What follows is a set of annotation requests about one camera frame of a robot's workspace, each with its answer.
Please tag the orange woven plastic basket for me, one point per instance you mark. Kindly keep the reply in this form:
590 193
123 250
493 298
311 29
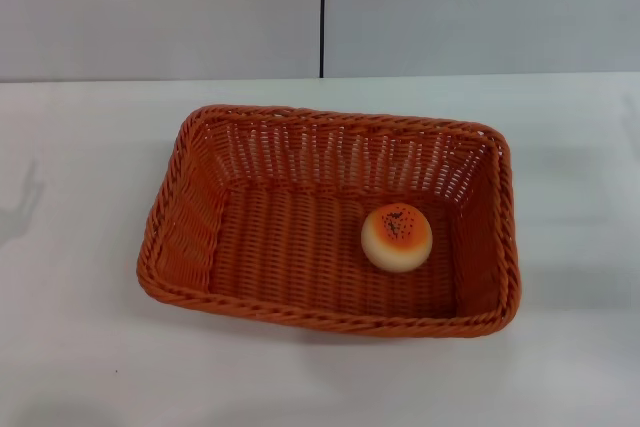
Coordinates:
300 267

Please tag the round toy bread bun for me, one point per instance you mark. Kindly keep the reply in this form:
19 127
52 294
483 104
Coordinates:
395 242

